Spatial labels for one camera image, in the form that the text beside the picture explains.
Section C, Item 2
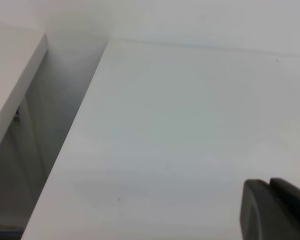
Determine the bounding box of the white side cabinet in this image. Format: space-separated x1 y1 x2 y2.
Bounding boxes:
0 27 48 143

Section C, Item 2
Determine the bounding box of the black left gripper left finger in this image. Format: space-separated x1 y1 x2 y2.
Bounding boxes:
240 179 300 240

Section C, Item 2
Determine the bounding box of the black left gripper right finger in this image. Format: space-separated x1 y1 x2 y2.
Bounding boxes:
269 178 300 231

